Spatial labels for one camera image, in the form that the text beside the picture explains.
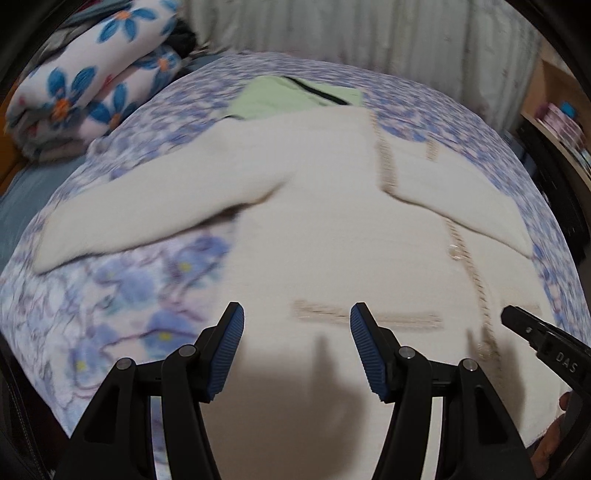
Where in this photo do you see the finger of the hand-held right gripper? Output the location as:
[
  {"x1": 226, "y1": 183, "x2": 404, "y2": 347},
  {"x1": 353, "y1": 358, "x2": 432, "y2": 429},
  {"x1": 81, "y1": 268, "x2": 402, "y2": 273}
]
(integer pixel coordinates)
[{"x1": 501, "y1": 305, "x2": 548, "y2": 354}]

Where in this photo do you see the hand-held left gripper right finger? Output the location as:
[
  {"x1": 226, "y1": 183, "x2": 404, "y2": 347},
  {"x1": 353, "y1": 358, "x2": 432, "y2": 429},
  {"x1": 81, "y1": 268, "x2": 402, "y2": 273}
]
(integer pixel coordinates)
[{"x1": 350, "y1": 302, "x2": 539, "y2": 480}]

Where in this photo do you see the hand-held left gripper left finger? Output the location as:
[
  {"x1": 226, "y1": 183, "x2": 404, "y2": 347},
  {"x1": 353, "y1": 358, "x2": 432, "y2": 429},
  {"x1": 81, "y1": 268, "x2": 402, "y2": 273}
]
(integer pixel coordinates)
[{"x1": 55, "y1": 302, "x2": 245, "y2": 480}]

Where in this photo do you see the dark clothes pile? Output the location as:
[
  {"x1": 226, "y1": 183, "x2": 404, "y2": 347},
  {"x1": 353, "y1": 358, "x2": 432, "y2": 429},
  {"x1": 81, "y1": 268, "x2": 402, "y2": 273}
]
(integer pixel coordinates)
[{"x1": 167, "y1": 19, "x2": 200, "y2": 60}]

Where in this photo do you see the person's right hand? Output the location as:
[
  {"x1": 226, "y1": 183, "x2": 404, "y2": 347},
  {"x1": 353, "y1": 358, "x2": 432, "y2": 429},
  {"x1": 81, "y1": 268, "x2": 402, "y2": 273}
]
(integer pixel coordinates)
[{"x1": 531, "y1": 392, "x2": 575, "y2": 472}]

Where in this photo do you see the purple animal print blanket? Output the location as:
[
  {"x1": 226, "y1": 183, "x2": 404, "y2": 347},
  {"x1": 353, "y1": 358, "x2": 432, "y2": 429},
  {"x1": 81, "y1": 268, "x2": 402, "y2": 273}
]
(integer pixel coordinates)
[{"x1": 0, "y1": 51, "x2": 583, "y2": 467}]

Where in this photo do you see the black bag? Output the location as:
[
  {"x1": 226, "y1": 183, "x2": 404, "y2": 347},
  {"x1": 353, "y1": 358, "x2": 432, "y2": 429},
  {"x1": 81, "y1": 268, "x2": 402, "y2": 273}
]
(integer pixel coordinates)
[{"x1": 513, "y1": 114, "x2": 585, "y2": 282}]

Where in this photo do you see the stack of pink boxes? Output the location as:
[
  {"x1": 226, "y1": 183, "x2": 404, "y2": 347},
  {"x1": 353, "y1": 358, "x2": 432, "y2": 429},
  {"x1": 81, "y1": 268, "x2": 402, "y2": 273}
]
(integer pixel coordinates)
[{"x1": 540, "y1": 102, "x2": 583, "y2": 146}]

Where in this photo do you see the grey bed sheet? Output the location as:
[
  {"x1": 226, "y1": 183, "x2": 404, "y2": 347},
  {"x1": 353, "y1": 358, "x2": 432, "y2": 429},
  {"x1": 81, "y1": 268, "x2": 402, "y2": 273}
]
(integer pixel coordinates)
[{"x1": 0, "y1": 154, "x2": 90, "y2": 278}]

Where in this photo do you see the wooden shelf unit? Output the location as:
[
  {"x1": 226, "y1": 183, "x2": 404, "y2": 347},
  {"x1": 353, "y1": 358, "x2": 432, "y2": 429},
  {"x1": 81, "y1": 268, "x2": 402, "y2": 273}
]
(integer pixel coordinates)
[{"x1": 519, "y1": 53, "x2": 591, "y2": 178}]

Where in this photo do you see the light green garment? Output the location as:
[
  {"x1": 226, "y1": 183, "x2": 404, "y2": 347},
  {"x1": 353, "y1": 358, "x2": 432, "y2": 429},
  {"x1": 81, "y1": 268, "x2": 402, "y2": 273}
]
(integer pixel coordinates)
[{"x1": 226, "y1": 76, "x2": 363, "y2": 121}]

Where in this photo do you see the folded blue flower blanket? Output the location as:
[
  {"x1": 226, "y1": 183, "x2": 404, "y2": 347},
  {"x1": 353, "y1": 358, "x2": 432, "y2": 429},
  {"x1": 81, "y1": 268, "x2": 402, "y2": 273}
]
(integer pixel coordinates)
[{"x1": 7, "y1": 0, "x2": 185, "y2": 160}]

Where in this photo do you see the white curtain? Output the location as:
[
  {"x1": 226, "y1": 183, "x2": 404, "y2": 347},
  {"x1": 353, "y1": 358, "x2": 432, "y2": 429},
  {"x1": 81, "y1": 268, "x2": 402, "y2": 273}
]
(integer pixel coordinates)
[{"x1": 182, "y1": 0, "x2": 548, "y2": 132}]

